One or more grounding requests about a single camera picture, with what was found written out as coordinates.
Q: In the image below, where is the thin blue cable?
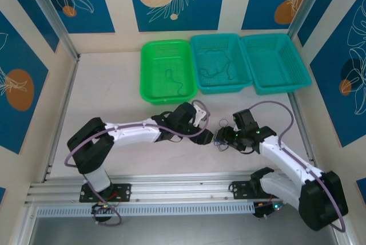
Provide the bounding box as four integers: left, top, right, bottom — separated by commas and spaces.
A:
164, 69, 186, 97
213, 137, 230, 153

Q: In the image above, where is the green plastic basket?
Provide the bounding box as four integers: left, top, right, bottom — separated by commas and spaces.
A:
139, 39, 198, 106

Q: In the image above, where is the teal plastic basket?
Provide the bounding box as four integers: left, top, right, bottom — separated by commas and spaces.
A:
190, 33, 254, 96
241, 33, 312, 96

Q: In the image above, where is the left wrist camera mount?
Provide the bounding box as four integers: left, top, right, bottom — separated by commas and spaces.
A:
193, 104, 209, 128

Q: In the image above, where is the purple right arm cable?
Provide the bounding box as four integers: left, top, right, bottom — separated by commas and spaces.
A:
247, 100, 346, 234

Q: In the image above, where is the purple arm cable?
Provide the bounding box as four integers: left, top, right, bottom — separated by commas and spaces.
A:
247, 100, 346, 234
65, 99, 212, 226

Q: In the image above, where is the aluminium mounting rail beam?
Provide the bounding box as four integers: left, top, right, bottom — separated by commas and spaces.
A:
24, 172, 340, 207

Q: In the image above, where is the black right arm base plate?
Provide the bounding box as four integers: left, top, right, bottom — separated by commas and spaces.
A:
230, 181, 275, 200

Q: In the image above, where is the grey slotted cable duct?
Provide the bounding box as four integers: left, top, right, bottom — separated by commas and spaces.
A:
36, 201, 255, 218

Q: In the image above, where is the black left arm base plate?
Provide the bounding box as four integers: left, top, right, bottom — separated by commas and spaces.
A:
79, 183, 132, 203

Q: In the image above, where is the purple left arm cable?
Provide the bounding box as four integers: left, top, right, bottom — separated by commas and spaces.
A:
65, 99, 212, 226

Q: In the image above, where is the aluminium frame post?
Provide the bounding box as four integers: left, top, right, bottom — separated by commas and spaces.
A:
21, 0, 81, 62
287, 0, 327, 39

